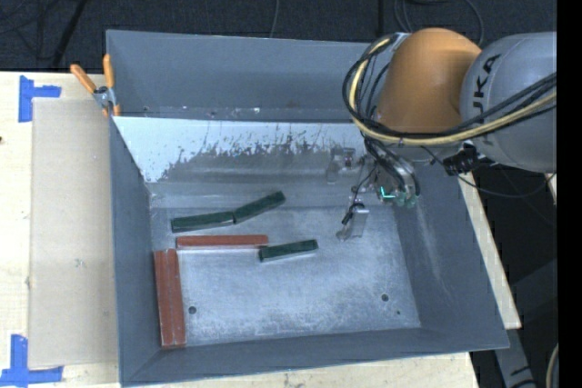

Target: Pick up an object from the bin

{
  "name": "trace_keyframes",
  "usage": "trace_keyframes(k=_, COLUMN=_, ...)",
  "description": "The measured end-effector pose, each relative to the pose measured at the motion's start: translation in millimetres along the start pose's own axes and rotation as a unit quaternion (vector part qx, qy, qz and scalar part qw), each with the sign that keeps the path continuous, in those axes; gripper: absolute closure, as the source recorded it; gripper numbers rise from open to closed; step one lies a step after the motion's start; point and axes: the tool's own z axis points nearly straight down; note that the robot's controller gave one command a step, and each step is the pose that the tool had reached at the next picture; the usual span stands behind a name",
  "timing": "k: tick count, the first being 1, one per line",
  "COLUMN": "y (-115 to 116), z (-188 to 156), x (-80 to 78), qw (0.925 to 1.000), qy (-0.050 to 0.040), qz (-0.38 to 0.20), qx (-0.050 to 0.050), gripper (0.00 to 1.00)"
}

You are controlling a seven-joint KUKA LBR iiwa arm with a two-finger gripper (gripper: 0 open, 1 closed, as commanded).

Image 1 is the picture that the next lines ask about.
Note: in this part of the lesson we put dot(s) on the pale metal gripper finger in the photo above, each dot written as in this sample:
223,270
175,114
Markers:
342,161
357,223

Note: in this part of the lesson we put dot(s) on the dark green flat block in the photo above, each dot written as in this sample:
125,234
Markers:
260,205
288,250
202,221

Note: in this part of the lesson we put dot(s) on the grey metal bin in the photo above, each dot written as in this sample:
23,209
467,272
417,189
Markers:
291,295

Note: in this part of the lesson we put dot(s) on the red-brown flat block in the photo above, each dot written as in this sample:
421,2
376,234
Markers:
163,300
177,300
222,241

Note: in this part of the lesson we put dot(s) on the pale wood flat board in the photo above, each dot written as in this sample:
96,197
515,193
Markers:
68,231

